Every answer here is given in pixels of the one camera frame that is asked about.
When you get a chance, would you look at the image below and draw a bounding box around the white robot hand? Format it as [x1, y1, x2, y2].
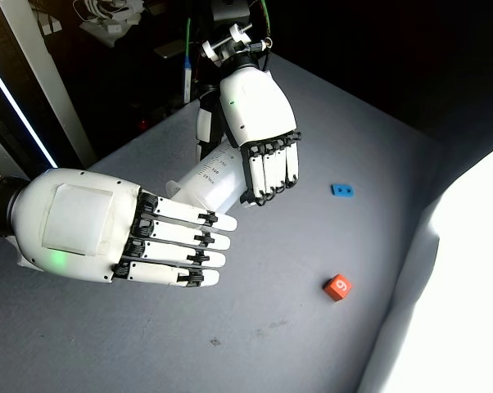
[8, 167, 238, 288]
[194, 67, 303, 207]

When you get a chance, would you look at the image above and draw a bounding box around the green cable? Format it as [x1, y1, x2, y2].
[183, 16, 193, 97]

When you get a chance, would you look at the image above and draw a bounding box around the white backdrop sheet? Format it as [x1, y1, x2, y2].
[355, 138, 493, 393]

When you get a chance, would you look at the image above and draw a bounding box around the white clutter pile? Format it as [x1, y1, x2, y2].
[73, 0, 146, 48]

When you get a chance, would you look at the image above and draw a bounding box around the orange number cube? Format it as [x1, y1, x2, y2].
[323, 273, 353, 303]

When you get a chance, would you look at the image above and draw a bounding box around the white light strip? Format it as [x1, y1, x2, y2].
[0, 52, 59, 169]

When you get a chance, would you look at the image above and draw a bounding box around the white pillar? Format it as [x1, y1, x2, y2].
[0, 0, 98, 167]

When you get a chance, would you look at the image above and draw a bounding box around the grey table cloth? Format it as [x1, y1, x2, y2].
[0, 52, 441, 393]

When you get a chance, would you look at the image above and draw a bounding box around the large clear plastic syringe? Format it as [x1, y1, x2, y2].
[165, 141, 248, 218]

